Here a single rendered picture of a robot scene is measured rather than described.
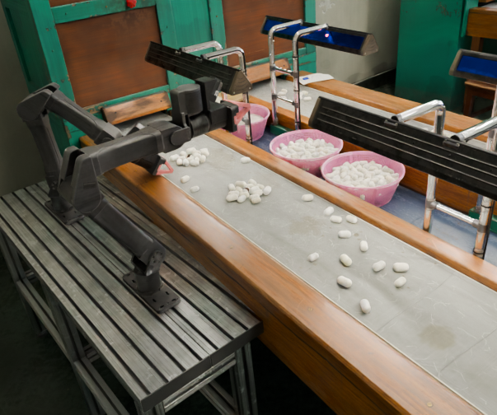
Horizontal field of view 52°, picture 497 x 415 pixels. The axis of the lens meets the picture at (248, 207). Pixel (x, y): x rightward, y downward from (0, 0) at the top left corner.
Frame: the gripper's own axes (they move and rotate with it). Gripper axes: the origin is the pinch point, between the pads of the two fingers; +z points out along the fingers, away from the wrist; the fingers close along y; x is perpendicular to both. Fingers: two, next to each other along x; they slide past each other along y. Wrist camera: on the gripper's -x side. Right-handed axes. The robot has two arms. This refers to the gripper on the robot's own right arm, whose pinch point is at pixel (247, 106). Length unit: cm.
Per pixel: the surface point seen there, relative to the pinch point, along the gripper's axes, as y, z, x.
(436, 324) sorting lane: -63, -3, 33
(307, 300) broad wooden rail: -40, -19, 31
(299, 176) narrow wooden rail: 3.5, 21.9, 30.5
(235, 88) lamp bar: 18.0, 10.0, 1.0
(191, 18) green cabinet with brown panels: 94, 47, -6
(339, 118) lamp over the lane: -26.7, 6.5, -1.1
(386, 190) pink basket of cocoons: -20, 36, 33
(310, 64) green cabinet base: 88, 113, 28
